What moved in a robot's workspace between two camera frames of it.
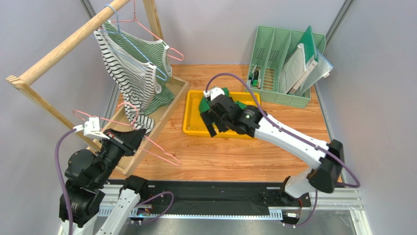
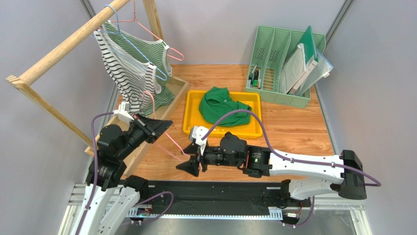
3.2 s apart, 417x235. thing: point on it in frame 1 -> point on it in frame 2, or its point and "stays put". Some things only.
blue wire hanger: x=118 y=31 stays put
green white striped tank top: x=154 y=52 stays put
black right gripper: x=216 y=114 -> x=198 y=159
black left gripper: x=128 y=141 -> x=152 y=128
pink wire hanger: x=135 y=20 stays put
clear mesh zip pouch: x=323 y=67 stays put
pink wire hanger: x=177 y=164 -> x=165 y=132
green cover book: x=311 y=58 stays put
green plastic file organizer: x=270 y=46 stays put
